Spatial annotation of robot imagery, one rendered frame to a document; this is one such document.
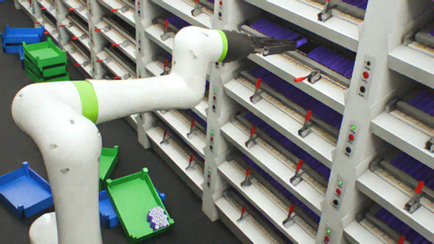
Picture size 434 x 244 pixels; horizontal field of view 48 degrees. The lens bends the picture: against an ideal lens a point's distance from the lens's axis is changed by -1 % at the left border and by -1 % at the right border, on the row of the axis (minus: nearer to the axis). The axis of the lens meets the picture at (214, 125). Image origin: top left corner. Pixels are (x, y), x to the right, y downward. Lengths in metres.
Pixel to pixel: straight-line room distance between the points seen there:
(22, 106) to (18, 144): 1.82
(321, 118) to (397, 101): 0.34
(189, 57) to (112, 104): 0.25
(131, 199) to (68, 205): 1.23
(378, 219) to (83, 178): 0.94
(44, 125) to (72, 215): 0.21
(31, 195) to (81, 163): 1.54
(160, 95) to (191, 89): 0.10
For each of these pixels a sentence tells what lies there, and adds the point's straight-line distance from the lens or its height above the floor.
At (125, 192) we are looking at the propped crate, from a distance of 2.33.
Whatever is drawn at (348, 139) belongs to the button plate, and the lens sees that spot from 1.48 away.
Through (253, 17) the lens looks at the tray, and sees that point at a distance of 1.91.
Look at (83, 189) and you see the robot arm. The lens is 1.08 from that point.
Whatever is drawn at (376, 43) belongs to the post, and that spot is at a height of 1.12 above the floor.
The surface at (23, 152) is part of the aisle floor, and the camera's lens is 2.88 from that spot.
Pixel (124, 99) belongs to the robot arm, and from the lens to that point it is 1.24.
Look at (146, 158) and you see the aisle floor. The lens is 2.74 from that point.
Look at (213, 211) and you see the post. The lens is 2.30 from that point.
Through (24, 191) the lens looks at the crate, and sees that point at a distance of 2.59.
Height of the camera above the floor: 1.55
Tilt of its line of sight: 30 degrees down
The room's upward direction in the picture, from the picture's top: 4 degrees clockwise
